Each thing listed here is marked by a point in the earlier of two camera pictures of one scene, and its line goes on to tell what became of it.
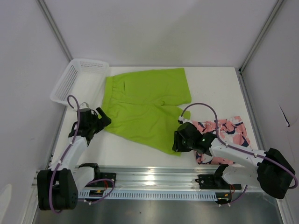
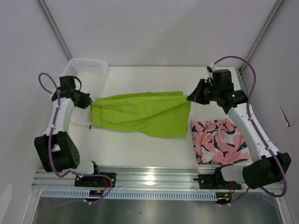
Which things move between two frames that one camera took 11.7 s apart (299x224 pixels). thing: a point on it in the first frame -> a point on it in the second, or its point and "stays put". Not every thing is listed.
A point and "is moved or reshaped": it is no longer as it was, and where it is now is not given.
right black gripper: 177,146 -> 195,96
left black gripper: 103,122 -> 87,101
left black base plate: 105,184 stays put
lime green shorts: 142,107 is moved or reshaped
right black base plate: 215,181 stays put
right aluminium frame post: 268,22 stays put
